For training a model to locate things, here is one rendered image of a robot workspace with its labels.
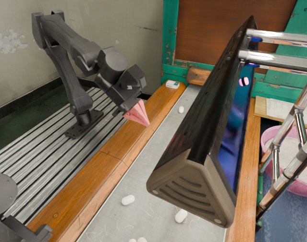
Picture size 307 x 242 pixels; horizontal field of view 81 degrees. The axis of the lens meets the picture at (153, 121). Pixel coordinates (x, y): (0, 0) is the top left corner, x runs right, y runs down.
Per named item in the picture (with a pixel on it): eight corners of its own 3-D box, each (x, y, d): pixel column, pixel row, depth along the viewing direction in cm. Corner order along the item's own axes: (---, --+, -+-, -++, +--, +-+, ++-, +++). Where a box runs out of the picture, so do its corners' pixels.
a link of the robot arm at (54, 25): (110, 51, 52) (53, 3, 61) (82, 59, 46) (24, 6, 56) (108, 83, 61) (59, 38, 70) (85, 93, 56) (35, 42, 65)
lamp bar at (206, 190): (144, 194, 18) (141, 143, 13) (232, 38, 61) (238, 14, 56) (228, 234, 15) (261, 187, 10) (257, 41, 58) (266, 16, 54)
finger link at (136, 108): (162, 112, 56) (141, 90, 55) (151, 125, 51) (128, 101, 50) (149, 121, 61) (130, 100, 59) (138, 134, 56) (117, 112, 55)
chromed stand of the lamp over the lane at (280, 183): (188, 202, 54) (225, 52, 26) (204, 155, 68) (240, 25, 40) (256, 233, 48) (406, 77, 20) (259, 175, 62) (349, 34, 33)
